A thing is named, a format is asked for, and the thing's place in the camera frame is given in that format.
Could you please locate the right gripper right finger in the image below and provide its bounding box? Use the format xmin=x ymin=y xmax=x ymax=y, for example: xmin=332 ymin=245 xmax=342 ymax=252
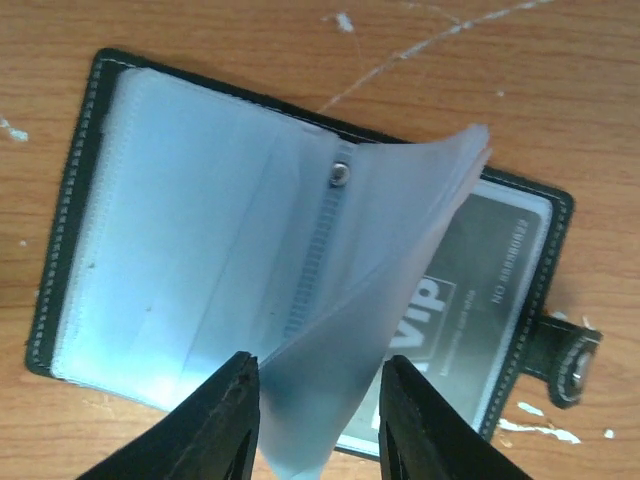
xmin=379 ymin=355 xmax=529 ymax=480

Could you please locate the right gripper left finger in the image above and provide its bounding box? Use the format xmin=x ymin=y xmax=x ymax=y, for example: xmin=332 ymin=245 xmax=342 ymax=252
xmin=80 ymin=352 xmax=260 ymax=479

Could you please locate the black VIP card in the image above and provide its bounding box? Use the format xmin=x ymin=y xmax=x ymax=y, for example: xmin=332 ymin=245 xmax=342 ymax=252
xmin=388 ymin=184 xmax=552 ymax=430

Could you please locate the black card holder wallet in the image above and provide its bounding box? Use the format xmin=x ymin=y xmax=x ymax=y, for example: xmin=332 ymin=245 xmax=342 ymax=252
xmin=25 ymin=49 xmax=602 ymax=479

